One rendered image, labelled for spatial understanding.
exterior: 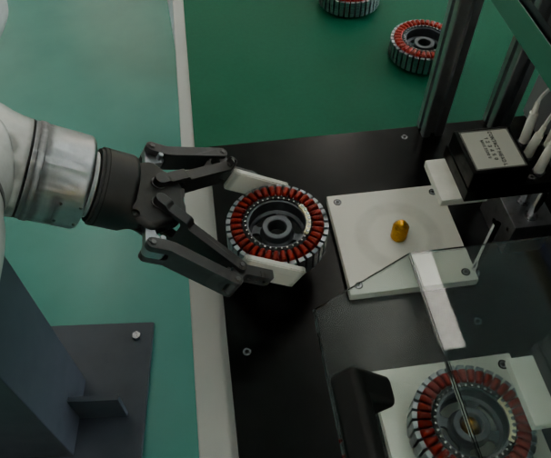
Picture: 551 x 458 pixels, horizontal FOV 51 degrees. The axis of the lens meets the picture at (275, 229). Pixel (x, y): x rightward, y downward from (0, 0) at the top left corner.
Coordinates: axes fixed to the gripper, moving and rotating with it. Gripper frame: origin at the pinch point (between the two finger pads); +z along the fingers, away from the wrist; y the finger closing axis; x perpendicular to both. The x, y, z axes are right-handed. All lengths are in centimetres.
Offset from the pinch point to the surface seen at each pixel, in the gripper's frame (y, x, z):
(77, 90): -135, -99, -4
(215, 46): -47.4, -10.0, 1.3
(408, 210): -5.3, 3.5, 18.5
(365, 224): -3.8, 0.5, 13.3
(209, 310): 3.7, -12.5, -2.5
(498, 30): -45, 15, 45
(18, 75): -147, -110, -23
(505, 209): -0.8, 11.8, 24.8
